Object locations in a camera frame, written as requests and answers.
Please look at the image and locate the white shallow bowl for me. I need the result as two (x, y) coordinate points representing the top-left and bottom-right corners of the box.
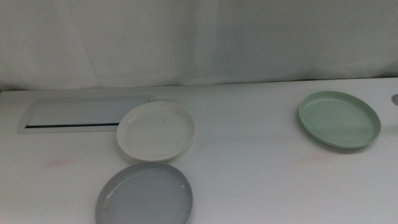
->
(116, 101), (196, 162)

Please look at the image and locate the grey shallow bowl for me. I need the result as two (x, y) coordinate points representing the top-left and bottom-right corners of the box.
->
(95, 161), (193, 224)

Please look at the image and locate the green shallow bowl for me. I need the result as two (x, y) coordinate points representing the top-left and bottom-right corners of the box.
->
(298, 90), (382, 150)

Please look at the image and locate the white backdrop curtain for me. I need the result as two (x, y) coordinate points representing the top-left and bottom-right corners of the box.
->
(0, 0), (398, 91)

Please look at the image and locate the silver table cable hatch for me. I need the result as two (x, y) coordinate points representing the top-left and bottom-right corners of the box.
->
(17, 95), (156, 134)

